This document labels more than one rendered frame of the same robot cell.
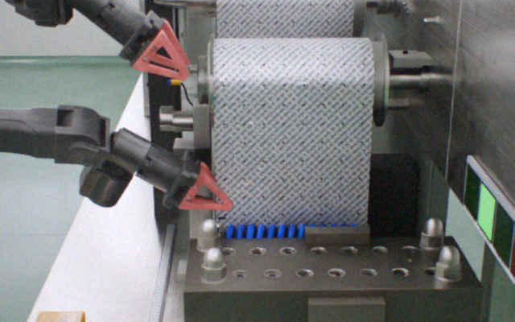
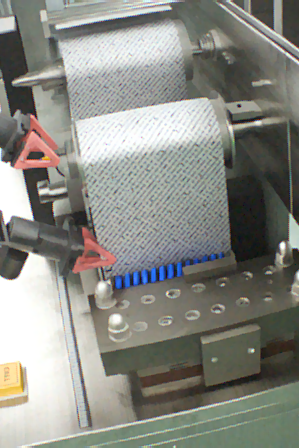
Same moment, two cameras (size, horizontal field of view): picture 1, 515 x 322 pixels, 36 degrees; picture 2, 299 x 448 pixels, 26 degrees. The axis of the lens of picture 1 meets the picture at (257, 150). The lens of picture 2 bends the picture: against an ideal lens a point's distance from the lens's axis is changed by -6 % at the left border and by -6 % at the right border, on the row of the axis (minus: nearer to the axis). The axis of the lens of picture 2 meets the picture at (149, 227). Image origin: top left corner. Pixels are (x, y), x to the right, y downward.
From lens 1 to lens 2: 0.25 m
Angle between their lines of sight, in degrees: 14
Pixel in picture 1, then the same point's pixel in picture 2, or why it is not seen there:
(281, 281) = (175, 327)
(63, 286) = not seen: outside the picture
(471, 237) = not seen: hidden behind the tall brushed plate
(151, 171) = (44, 249)
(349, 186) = (213, 223)
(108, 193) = (13, 270)
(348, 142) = (207, 190)
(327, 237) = (202, 273)
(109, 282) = (27, 325)
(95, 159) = (0, 252)
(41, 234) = not seen: outside the picture
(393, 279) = (263, 305)
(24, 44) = not seen: outside the picture
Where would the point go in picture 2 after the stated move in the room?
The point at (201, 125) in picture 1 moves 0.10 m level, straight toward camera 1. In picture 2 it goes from (74, 193) to (82, 221)
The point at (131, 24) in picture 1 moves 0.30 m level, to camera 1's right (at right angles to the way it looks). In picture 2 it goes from (6, 132) to (182, 97)
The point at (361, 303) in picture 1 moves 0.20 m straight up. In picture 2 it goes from (242, 332) to (239, 231)
